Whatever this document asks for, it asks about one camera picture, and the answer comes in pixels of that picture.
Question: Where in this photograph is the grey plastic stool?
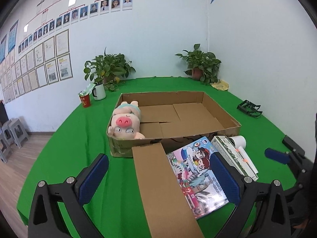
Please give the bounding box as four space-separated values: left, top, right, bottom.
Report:
0 133 12 163
9 118 30 148

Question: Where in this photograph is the yellow dried leaf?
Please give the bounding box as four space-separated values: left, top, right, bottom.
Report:
211 80 229 91

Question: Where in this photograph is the left potted green plant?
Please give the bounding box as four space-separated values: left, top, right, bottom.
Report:
83 50 136 91

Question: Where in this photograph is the black plastic bracket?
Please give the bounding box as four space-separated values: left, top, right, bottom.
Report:
237 100 263 118

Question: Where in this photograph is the framed certificate upper right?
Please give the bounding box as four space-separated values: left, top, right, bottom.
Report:
55 29 69 57

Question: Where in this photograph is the framed certificate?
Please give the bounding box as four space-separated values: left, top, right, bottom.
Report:
55 29 69 57
57 54 73 81

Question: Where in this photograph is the large cardboard box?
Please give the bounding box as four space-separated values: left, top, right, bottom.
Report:
107 91 241 158

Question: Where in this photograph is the white enamel mug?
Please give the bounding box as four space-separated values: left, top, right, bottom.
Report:
92 83 106 101

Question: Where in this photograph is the right potted green plant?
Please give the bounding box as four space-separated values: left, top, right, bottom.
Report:
175 43 221 85

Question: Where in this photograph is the pink pig plush toy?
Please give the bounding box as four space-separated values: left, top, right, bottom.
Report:
107 101 145 140

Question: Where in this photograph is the green white medicine box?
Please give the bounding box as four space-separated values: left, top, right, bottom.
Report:
211 136 258 181

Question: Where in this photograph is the white handheld fan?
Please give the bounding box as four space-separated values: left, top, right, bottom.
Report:
229 135 258 174

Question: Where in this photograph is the framed certificate lower right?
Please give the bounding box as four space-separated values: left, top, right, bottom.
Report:
57 54 73 81

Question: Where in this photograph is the potted green plant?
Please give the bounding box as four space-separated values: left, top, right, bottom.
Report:
83 50 136 91
175 43 221 85

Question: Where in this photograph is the green tablecloth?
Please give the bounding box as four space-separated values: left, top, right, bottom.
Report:
17 77 295 237

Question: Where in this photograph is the red paper cup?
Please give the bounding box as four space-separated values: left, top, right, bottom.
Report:
78 83 96 108

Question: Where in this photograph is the blue board game box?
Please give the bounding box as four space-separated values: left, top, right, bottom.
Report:
167 136 228 219

